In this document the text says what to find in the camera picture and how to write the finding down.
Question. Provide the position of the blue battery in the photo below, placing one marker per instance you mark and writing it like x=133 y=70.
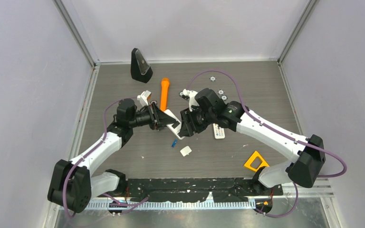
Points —
x=174 y=143

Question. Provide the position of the poker chip right lower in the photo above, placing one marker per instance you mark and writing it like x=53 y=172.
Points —
x=224 y=98

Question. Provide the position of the black wedge stand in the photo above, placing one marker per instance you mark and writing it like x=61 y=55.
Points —
x=140 y=69

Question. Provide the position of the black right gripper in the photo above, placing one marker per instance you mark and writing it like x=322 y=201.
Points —
x=188 y=129

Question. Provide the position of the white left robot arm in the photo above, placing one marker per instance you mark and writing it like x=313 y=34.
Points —
x=72 y=183

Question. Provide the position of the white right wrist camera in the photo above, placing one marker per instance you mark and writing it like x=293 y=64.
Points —
x=189 y=95

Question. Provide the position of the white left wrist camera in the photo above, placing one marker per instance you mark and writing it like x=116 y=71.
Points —
x=144 y=98

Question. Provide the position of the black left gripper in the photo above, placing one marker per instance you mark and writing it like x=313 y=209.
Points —
x=158 y=119

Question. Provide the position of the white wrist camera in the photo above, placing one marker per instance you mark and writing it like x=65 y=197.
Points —
x=189 y=95
x=144 y=98

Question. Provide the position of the white battery cover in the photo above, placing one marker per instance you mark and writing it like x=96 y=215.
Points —
x=185 y=151

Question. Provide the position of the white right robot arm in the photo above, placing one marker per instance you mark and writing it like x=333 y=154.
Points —
x=304 y=160

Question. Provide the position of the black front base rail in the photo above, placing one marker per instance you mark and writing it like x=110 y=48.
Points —
x=191 y=190

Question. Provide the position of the red white remote control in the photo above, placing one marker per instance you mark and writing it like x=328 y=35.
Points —
x=176 y=126

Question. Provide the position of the yellow triangular frame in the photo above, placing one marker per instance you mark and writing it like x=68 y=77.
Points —
x=255 y=162

